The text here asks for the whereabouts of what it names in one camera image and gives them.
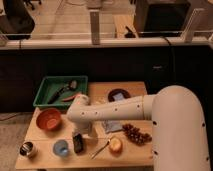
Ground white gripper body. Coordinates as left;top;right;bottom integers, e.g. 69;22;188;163
72;122;94;137

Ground wooden table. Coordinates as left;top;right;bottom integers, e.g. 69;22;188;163
15;81;153;170

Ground light blue sponge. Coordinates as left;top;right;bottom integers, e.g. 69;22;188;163
113;93;125;101

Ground grey metal post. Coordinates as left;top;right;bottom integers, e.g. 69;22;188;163
90;10;100;45

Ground red chili pepper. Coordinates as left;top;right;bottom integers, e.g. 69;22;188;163
61;92;82;102

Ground black office chair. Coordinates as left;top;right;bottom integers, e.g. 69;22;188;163
0;0;35;40

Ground small metal tin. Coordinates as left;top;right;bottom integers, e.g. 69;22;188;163
19;141;37;158

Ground blue plastic cup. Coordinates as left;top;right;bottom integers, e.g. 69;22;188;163
53;140;69;157

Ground grey crumpled cloth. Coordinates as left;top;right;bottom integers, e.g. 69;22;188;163
102;120;122;134

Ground orange peach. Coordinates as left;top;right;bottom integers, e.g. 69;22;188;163
109;137;122;153

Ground purple bowl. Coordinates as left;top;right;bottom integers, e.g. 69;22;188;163
108;89;131;102

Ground black handled brush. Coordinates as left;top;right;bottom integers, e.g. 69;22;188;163
48;80;77;104

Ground red bowl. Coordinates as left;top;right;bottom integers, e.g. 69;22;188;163
36;108;62;131

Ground green plastic tray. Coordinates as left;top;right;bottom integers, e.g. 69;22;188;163
33;75;88;110

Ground bunch of dark grapes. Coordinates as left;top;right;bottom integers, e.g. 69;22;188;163
122;124;152;146

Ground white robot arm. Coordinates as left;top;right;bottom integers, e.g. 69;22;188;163
67;85;212;171

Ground black eraser block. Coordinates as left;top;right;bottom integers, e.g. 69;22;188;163
73;134;84;153

